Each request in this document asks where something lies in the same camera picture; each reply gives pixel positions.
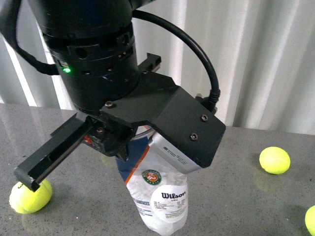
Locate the white Wilson tennis can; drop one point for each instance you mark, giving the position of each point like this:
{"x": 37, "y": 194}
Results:
{"x": 159, "y": 191}

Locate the tennis ball near left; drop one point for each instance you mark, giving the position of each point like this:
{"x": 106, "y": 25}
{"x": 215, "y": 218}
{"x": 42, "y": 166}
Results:
{"x": 24, "y": 201}

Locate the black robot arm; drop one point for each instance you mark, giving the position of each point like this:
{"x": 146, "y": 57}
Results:
{"x": 93, "y": 47}

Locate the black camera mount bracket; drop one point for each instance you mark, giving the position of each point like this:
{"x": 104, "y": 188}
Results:
{"x": 178, "y": 117}

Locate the tennis ball right edge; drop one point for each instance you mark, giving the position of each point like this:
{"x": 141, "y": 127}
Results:
{"x": 310, "y": 220}

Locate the tennis ball beside can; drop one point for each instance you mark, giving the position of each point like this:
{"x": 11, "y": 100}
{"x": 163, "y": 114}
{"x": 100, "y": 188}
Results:
{"x": 274, "y": 160}

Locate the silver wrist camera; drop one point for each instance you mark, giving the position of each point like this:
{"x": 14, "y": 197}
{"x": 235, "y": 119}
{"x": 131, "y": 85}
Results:
{"x": 172, "y": 155}

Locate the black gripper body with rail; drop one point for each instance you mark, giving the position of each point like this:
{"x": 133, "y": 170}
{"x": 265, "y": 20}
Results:
{"x": 96, "y": 87}

